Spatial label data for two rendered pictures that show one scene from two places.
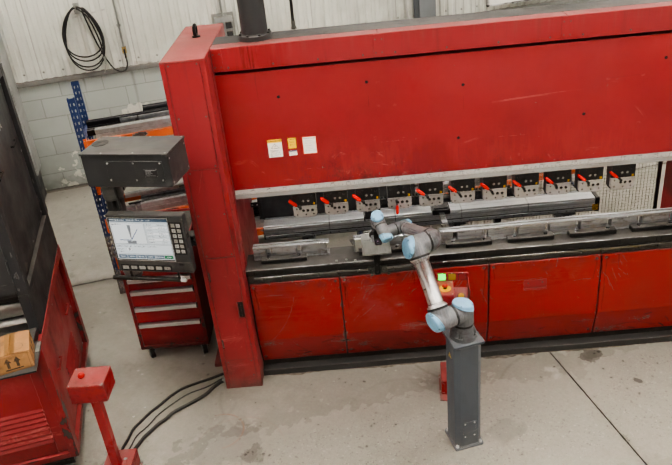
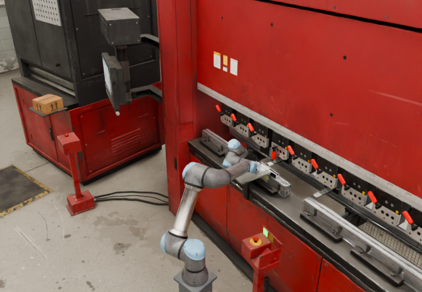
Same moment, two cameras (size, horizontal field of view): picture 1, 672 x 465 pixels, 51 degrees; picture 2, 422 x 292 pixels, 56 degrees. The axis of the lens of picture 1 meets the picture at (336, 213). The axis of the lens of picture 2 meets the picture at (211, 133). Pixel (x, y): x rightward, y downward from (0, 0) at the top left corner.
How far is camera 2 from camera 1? 314 cm
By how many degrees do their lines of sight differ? 48
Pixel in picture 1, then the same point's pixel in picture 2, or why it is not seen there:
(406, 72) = (300, 25)
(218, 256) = (169, 119)
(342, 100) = (255, 36)
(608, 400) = not seen: outside the picture
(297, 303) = not seen: hidden behind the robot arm
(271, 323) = not seen: hidden behind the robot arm
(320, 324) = (215, 210)
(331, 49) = not seen: outside the picture
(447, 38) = not seen: outside the picture
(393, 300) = (254, 228)
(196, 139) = (165, 29)
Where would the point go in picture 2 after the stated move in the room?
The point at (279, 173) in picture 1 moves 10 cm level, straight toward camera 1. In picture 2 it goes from (217, 81) to (207, 84)
